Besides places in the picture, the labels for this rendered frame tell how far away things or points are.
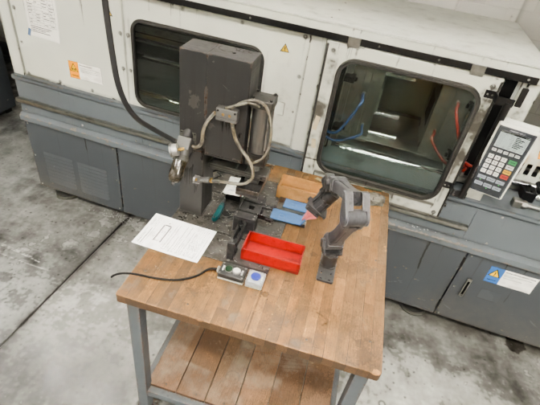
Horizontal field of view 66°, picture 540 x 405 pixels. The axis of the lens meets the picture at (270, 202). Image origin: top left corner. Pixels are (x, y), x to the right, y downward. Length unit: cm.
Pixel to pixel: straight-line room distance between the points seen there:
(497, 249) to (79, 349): 238
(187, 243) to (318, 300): 60
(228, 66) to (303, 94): 77
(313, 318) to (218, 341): 83
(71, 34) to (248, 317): 199
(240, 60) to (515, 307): 218
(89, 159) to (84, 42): 82
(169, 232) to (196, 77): 67
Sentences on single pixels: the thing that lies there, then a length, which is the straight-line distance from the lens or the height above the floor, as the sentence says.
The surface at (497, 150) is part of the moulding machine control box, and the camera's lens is 217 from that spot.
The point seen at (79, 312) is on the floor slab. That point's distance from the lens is 279.
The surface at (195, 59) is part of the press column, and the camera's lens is 160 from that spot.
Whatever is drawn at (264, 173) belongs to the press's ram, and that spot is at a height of 118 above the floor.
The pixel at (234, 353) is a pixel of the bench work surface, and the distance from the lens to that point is 228.
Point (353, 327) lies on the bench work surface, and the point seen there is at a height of 90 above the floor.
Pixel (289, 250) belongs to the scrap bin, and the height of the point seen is 91.
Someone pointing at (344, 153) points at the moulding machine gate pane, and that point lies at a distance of 230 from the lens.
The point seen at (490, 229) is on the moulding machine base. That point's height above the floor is 83.
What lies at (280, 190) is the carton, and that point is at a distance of 208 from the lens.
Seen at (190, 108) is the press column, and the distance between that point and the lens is 168.
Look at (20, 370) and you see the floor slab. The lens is 265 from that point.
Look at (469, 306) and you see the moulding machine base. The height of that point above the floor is 24.
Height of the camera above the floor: 215
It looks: 37 degrees down
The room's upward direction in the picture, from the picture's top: 9 degrees clockwise
